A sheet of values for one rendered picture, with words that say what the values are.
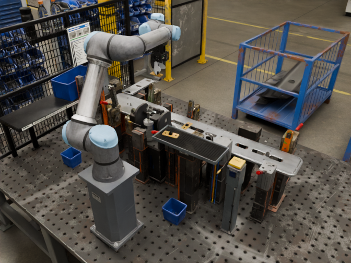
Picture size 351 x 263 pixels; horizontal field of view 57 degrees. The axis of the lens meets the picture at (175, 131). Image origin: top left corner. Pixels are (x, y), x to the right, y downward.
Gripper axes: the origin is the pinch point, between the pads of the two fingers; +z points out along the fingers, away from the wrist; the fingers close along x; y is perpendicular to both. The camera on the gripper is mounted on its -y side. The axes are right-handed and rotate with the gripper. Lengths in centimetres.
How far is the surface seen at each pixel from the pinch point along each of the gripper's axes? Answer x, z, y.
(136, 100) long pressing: 3.3, 29.3, -22.7
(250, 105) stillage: 189, 115, -11
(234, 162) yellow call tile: -36, 12, 75
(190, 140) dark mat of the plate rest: -33, 12, 49
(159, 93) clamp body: 17.9, 27.1, -13.3
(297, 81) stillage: 216, 81, 31
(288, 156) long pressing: 5, 28, 89
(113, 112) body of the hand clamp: -23.4, 24.9, -17.6
